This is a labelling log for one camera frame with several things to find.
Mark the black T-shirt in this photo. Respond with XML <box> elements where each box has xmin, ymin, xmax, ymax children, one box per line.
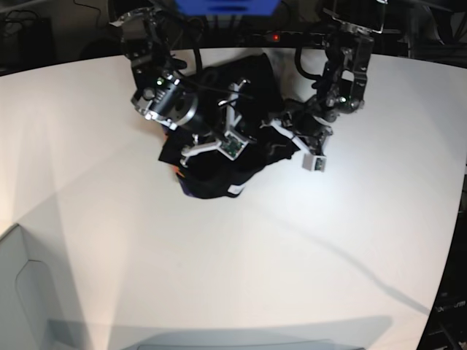
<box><xmin>158</xmin><ymin>54</ymin><xmax>298</xmax><ymax>199</ymax></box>

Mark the blue box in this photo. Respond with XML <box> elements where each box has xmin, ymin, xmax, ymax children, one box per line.
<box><xmin>175</xmin><ymin>0</ymin><xmax>280</xmax><ymax>16</ymax></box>

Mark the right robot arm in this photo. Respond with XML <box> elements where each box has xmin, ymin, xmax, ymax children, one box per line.
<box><xmin>112</xmin><ymin>5</ymin><xmax>250</xmax><ymax>166</ymax></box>

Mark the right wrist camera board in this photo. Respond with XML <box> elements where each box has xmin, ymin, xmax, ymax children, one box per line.
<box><xmin>218</xmin><ymin>131</ymin><xmax>250</xmax><ymax>161</ymax></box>

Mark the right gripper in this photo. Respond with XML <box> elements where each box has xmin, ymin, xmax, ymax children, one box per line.
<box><xmin>180</xmin><ymin>78</ymin><xmax>252</xmax><ymax>168</ymax></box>

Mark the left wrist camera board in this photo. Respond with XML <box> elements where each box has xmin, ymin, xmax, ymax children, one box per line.
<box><xmin>302</xmin><ymin>154</ymin><xmax>327</xmax><ymax>172</ymax></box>

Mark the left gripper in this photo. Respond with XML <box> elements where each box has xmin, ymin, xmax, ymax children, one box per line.
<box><xmin>260</xmin><ymin>111</ymin><xmax>333</xmax><ymax>156</ymax></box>

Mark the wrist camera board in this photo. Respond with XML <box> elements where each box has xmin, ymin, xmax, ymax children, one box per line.
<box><xmin>218</xmin><ymin>131</ymin><xmax>250</xmax><ymax>161</ymax></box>
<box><xmin>302</xmin><ymin>154</ymin><xmax>327</xmax><ymax>172</ymax></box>

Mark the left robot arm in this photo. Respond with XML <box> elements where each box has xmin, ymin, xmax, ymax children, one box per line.
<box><xmin>264</xmin><ymin>1</ymin><xmax>387</xmax><ymax>171</ymax></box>

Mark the black power strip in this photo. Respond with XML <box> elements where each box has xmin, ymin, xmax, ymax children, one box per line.
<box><xmin>247</xmin><ymin>31</ymin><xmax>331</xmax><ymax>49</ymax></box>

